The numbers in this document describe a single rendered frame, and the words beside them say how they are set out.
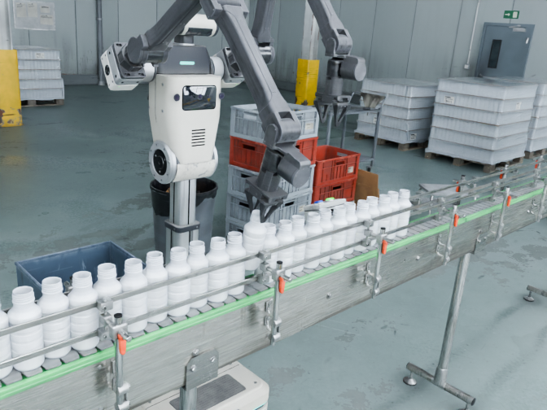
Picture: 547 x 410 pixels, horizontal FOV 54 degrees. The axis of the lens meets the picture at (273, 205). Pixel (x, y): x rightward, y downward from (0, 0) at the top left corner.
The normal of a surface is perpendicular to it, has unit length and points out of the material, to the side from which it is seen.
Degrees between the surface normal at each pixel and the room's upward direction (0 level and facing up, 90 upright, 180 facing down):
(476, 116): 90
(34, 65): 91
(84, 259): 90
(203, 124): 90
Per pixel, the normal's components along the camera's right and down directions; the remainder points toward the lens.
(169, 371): 0.68, 0.28
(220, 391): 0.07, -0.95
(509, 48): -0.72, 0.16
